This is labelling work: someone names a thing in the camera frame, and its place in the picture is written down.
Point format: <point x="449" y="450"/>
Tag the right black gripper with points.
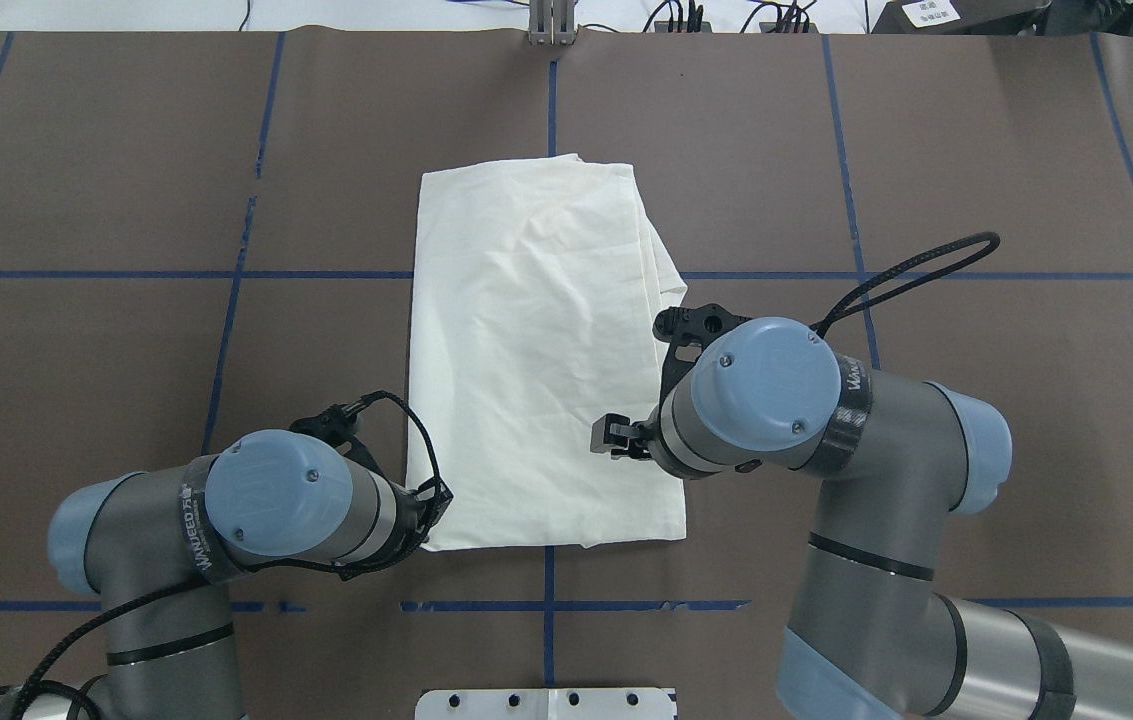
<point x="618" y="437"/>

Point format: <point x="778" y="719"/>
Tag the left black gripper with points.
<point x="413" y="520"/>

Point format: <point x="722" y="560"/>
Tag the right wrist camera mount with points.
<point x="687" y="332"/>

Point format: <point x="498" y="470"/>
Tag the aluminium frame post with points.
<point x="551" y="22"/>

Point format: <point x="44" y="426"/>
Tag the cream long-sleeve cat shirt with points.
<point x="534" y="290"/>

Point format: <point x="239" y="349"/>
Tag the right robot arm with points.
<point x="868" y="637"/>

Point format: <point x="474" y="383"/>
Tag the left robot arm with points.
<point x="160" y="547"/>

